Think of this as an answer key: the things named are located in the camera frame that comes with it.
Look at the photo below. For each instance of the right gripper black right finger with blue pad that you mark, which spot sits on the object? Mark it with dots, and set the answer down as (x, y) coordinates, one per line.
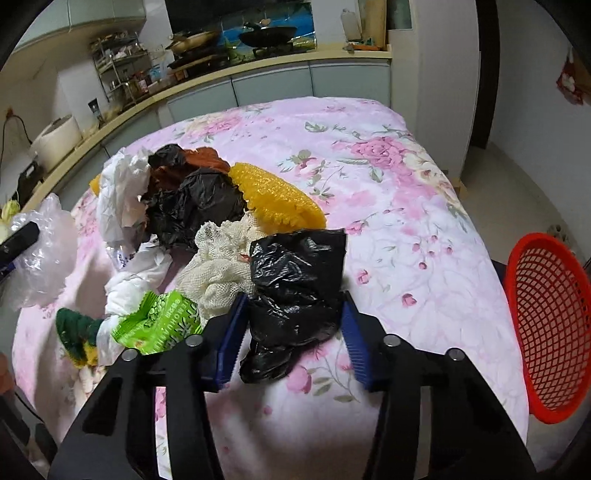
(439, 418)

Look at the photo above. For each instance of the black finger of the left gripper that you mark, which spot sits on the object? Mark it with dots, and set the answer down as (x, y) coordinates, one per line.
(16, 244)

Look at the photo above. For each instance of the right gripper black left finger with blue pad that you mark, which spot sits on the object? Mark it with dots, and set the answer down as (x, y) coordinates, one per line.
(113, 436)

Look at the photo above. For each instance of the clear plastic bag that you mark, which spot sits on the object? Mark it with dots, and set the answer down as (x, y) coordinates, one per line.
(40, 272)

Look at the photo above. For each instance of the green yellow knitted scrubber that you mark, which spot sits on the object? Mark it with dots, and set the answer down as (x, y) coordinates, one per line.
(77, 334)

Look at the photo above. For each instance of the white plastic bag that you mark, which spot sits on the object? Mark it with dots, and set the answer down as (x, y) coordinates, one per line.
(122, 182)

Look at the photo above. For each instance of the green snack wrapper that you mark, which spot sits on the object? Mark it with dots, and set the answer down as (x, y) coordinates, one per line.
(160, 322)

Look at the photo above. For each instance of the large black plastic bag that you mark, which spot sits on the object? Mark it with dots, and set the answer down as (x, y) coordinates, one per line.
(175, 216)

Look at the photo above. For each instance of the cream mesh cloth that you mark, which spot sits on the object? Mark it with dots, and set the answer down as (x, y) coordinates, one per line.
(220, 269)

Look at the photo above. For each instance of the reddish brown wrapper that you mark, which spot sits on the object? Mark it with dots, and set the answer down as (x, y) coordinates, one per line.
(171, 164)

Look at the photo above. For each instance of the small black plastic bag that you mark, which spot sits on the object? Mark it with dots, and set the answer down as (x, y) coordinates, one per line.
(297, 299)

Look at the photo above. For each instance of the yellow spiky plastic brush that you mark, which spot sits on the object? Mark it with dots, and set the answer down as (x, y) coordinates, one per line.
(278, 206)

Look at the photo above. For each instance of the white rice cooker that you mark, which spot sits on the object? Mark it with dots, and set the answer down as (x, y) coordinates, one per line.
(56, 142)

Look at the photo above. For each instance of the red plastic mesh basket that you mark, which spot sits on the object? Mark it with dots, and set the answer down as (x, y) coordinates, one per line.
(548, 293)

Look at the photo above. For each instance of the pink floral tablecloth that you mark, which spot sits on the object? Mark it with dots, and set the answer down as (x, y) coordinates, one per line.
(414, 260)

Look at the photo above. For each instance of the metal spice rack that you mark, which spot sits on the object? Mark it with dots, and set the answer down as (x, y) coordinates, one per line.
(120, 61)

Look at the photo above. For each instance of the brass coloured pot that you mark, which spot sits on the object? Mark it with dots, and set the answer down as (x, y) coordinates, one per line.
(180, 44)

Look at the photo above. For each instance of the black wok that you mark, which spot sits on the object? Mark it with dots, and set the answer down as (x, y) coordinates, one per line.
(258, 36)

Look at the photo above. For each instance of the red hanging decoration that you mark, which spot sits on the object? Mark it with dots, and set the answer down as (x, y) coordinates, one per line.
(566, 83)

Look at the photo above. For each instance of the white plastic jug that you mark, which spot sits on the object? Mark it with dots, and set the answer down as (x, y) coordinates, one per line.
(351, 26)

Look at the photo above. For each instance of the wooden cutting board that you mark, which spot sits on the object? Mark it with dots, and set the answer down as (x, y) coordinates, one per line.
(374, 21)

